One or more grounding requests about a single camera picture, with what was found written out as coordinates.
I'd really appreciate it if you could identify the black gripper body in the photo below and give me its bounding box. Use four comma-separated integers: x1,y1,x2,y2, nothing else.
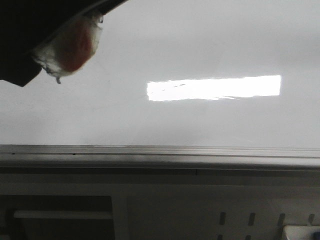
0,0,124,87

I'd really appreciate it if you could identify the red magnet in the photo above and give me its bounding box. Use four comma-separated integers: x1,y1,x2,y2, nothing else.
32,10,104,84

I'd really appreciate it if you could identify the white whiteboard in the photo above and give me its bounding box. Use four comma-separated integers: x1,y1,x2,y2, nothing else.
0,0,320,170

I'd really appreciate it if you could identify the grey perforated marker tray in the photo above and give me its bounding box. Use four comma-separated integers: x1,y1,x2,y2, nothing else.
0,169,320,240

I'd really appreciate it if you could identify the white box with blue print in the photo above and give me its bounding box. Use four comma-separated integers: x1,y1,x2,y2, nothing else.
281,225,320,240

